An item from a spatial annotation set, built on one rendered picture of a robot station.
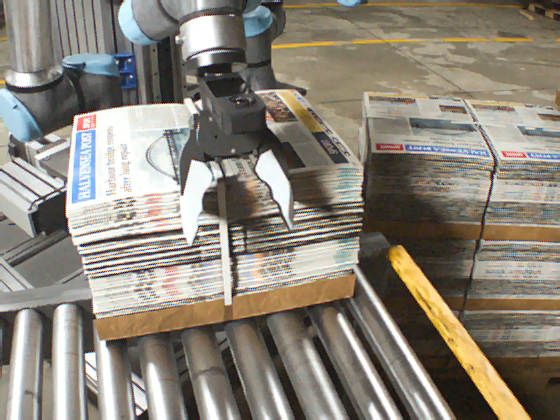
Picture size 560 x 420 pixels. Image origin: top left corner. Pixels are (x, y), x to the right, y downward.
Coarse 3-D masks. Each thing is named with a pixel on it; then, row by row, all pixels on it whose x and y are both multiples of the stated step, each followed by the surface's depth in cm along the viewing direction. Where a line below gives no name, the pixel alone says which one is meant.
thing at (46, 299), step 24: (360, 240) 96; (384, 240) 96; (360, 264) 94; (384, 264) 96; (48, 288) 84; (72, 288) 85; (384, 288) 99; (0, 312) 79; (48, 312) 82; (48, 336) 84
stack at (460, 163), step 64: (384, 128) 129; (448, 128) 130; (512, 128) 131; (384, 192) 124; (448, 192) 123; (512, 192) 122; (448, 256) 133; (512, 256) 131; (512, 320) 143; (384, 384) 160; (512, 384) 157
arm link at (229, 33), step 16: (208, 16) 58; (224, 16) 59; (240, 16) 61; (192, 32) 59; (208, 32) 59; (224, 32) 59; (240, 32) 60; (192, 48) 59; (208, 48) 59; (224, 48) 59; (240, 48) 61
